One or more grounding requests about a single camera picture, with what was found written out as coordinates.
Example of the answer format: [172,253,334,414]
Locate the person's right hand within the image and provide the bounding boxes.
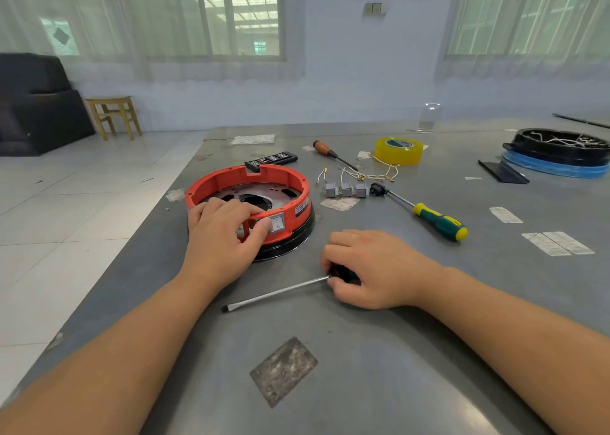
[319,228,446,312]

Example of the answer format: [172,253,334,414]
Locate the person's left hand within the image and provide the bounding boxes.
[178,197,274,294]

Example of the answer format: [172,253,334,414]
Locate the red round appliance base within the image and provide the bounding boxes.
[186,161,316,264]

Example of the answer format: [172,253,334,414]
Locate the green yellow handle screwdriver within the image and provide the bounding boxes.
[381,190,469,243]

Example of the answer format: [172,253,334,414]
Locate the teal handle screwdriver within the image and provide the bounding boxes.
[222,264,362,314]

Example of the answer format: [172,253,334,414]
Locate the person's left forearm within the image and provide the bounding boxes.
[0,272,225,435]

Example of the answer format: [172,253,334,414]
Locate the person's right forearm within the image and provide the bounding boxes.
[419,266,610,435]

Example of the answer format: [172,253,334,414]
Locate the black round appliance part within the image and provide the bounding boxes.
[505,128,610,167]

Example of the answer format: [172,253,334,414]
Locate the crumpled white tape piece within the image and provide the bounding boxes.
[320,196,362,212]

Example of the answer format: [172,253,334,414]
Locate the yellow tape roll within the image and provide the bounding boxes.
[374,137,427,167]

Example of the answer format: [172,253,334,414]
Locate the black remote control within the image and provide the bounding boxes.
[255,151,299,164]

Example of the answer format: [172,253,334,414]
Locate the white paper sheet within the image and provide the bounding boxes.
[229,133,278,146]

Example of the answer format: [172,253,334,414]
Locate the narrow white tape strip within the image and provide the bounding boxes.
[489,206,524,224]

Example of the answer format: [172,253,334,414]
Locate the black flat plate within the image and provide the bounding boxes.
[477,159,531,185]

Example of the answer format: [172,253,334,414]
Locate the wide white tape strips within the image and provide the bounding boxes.
[520,231,596,258]

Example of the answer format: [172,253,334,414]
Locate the small wooden stool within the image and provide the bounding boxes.
[84,95,143,142]

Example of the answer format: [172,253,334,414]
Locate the black armchair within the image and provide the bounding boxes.
[0,53,97,157]

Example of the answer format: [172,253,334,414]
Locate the large barred window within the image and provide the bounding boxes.
[38,0,285,60]
[448,0,610,58]

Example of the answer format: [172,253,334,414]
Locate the sheer white curtain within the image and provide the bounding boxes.
[0,0,306,81]
[435,0,610,81]

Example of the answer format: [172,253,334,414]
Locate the thin black rod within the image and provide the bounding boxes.
[553,114,610,131]

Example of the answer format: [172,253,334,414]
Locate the orange handle screwdriver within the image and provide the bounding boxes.
[313,139,362,174]

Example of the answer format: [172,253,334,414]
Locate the blue ring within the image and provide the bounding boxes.
[501,150,610,180]

